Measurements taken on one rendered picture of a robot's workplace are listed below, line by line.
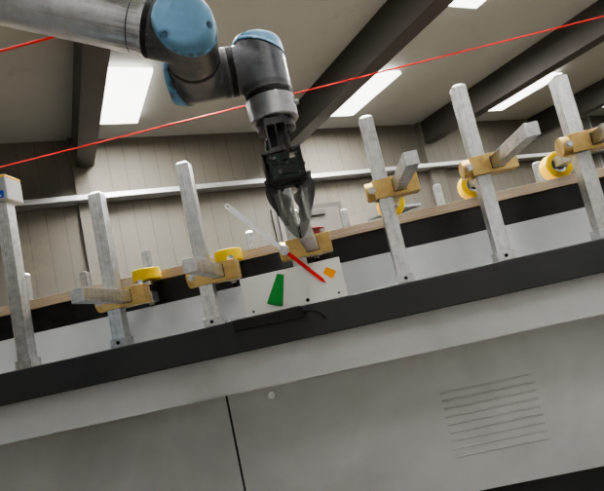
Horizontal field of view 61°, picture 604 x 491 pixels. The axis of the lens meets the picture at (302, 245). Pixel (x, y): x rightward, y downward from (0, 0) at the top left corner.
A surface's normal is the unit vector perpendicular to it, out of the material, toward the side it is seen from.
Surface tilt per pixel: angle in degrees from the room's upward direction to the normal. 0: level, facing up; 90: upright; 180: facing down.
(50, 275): 90
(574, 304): 90
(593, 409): 90
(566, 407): 90
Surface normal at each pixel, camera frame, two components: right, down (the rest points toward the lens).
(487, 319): -0.08, -0.11
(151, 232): 0.41, -0.21
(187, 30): 0.17, -0.13
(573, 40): -0.88, 0.15
